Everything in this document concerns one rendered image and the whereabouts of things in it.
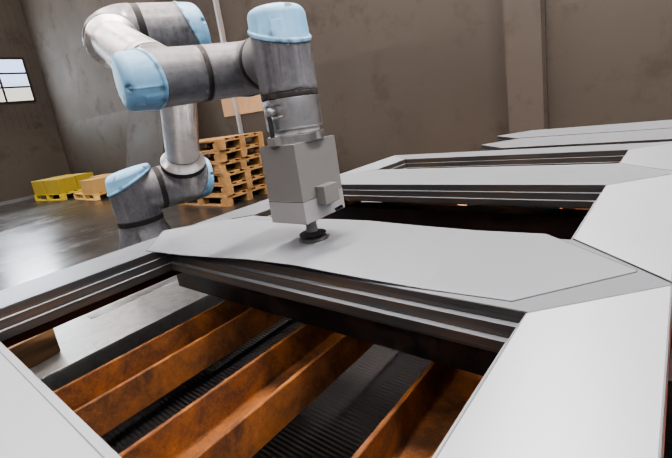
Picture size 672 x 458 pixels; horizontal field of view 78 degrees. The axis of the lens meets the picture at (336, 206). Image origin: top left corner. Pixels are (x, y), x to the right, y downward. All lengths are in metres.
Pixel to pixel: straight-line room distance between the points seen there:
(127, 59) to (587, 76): 4.05
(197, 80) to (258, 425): 0.42
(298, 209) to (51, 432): 0.33
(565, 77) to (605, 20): 0.50
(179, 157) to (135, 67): 0.59
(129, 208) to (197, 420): 0.72
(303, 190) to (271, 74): 0.15
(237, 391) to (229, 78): 0.41
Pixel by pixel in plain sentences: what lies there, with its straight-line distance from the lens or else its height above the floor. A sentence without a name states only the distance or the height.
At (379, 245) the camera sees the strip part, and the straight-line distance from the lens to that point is 0.54.
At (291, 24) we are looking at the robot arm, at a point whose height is 1.14.
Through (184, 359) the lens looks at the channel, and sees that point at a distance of 0.69.
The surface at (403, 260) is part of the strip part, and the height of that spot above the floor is 0.85.
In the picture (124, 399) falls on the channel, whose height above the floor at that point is 0.70.
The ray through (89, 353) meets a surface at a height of 0.68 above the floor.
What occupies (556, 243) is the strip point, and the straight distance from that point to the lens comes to 0.53.
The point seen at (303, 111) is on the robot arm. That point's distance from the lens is 0.53.
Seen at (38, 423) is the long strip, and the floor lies 0.85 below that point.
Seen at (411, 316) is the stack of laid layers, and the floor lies 0.83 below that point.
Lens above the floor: 1.03
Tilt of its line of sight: 13 degrees down
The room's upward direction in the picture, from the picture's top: 9 degrees counter-clockwise
